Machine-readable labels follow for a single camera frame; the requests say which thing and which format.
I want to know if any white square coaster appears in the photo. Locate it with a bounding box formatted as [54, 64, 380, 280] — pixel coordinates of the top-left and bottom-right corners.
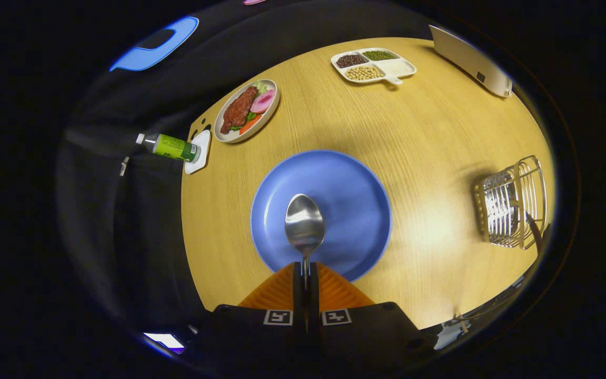
[184, 129, 211, 175]

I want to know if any green plastic bottle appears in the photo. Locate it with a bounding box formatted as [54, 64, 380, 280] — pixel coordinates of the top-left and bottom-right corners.
[135, 133, 201, 163]

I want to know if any white toaster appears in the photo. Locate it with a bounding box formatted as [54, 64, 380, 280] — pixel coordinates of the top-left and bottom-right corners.
[429, 24, 513, 98]

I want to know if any white plate with meat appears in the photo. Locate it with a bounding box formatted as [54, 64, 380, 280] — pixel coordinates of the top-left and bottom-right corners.
[214, 79, 280, 144]

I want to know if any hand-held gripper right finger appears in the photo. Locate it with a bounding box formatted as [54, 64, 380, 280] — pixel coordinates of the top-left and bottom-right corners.
[309, 262, 436, 369]

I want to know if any glowing screen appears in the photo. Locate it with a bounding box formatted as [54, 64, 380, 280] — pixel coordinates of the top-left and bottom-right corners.
[143, 332, 185, 351]

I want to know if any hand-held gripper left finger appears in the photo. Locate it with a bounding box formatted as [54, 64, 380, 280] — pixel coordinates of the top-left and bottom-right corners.
[193, 262, 305, 369]

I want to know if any metal wire cutlery basket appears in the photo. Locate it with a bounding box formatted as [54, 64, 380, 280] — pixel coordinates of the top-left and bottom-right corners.
[473, 155, 548, 250]

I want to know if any white divided dish with beans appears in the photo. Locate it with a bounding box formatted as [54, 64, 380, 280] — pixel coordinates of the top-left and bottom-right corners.
[331, 48, 417, 85]

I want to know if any blue round plate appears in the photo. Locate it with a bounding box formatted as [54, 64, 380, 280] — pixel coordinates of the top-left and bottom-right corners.
[250, 150, 392, 282]

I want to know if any metal spoon with wooden handle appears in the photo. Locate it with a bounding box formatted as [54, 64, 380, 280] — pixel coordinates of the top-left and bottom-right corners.
[285, 194, 326, 332]

